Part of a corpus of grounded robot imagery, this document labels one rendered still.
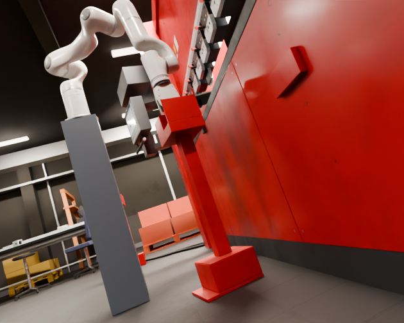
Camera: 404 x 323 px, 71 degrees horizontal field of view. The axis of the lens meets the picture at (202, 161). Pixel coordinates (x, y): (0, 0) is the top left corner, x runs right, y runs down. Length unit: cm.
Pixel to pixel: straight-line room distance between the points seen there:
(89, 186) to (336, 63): 124
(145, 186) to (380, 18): 828
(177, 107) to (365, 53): 79
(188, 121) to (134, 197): 747
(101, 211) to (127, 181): 718
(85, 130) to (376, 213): 136
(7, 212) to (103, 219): 781
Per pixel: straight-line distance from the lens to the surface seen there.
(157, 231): 460
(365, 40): 64
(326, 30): 71
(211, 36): 166
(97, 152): 158
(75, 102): 173
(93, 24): 162
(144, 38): 142
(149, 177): 870
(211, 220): 121
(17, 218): 916
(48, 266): 737
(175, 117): 121
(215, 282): 115
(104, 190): 153
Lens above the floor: 31
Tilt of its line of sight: 10 degrees up
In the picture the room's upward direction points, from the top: 19 degrees counter-clockwise
